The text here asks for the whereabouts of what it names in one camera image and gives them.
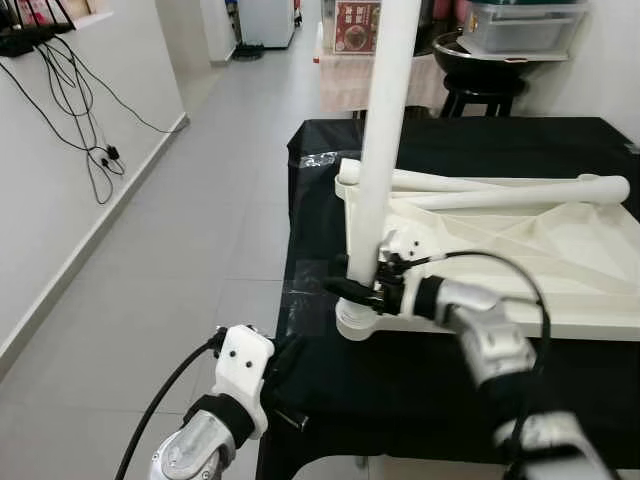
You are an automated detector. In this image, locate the clear plastic storage box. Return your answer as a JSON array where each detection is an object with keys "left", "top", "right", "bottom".
[{"left": 465, "top": 0, "right": 591, "bottom": 56}]

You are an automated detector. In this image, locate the black stool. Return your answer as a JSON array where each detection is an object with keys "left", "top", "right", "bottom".
[{"left": 440, "top": 75, "right": 528, "bottom": 119}]

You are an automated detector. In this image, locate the white plastic children table top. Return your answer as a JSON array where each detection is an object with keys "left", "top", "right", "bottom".
[{"left": 335, "top": 175, "right": 640, "bottom": 343}]

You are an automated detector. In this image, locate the white refrigerator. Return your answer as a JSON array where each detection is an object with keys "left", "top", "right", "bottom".
[{"left": 240, "top": 0, "right": 301, "bottom": 49}]

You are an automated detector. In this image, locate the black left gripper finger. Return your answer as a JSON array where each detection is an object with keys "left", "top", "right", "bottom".
[{"left": 272, "top": 333, "right": 307, "bottom": 376}]

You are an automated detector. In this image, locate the black electronic device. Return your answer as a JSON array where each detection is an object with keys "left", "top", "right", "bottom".
[{"left": 0, "top": 25, "right": 76, "bottom": 56}]

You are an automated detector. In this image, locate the black wall cable bundle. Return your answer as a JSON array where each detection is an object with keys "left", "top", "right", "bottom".
[{"left": 0, "top": 35, "right": 186, "bottom": 206}]

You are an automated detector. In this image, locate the pink cloth covered table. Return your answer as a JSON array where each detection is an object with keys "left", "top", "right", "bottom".
[{"left": 318, "top": 50, "right": 451, "bottom": 116}]

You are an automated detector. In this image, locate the red printed box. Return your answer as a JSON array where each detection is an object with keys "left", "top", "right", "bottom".
[{"left": 335, "top": 0, "right": 381, "bottom": 53}]

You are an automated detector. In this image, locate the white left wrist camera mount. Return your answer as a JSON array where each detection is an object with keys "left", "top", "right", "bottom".
[{"left": 213, "top": 325, "right": 276, "bottom": 439}]

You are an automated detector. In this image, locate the clear tape strip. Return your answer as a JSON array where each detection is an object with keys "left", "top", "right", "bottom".
[{"left": 283, "top": 260, "right": 341, "bottom": 336}]

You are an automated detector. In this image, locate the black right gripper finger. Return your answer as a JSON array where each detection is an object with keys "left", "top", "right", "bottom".
[{"left": 325, "top": 278, "right": 386, "bottom": 306}]

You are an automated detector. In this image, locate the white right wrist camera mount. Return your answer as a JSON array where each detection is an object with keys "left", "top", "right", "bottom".
[{"left": 378, "top": 228, "right": 446, "bottom": 321}]

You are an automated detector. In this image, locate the black tablecloth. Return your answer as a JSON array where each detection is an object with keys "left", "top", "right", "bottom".
[{"left": 255, "top": 117, "right": 640, "bottom": 480}]

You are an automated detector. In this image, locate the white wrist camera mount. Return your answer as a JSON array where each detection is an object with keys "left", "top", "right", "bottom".
[
  {"left": 213, "top": 325, "right": 276, "bottom": 439},
  {"left": 378, "top": 228, "right": 446, "bottom": 321}
]

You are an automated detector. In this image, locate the black bowl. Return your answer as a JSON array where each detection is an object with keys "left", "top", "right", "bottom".
[{"left": 432, "top": 30, "right": 541, "bottom": 86}]

